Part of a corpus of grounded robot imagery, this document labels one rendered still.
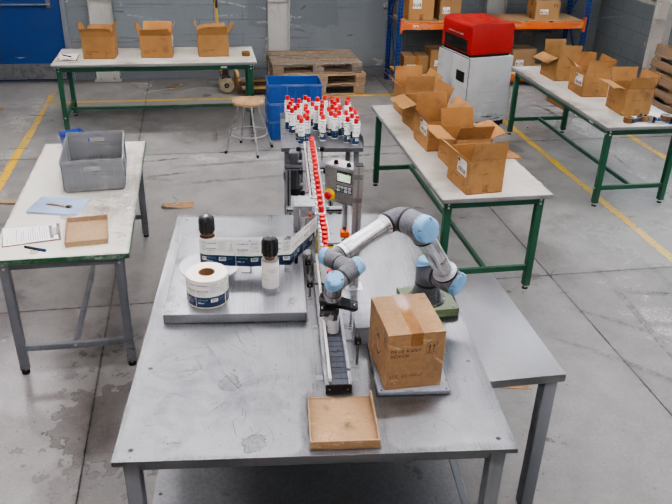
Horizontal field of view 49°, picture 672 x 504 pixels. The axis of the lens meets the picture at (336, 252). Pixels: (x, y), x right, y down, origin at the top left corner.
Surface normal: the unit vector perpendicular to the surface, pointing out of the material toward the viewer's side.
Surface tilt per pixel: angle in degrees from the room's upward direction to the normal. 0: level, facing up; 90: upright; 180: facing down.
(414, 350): 90
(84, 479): 0
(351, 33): 90
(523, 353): 0
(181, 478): 5
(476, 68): 90
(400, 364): 90
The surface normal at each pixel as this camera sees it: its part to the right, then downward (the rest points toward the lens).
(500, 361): 0.03, -0.88
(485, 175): 0.27, 0.46
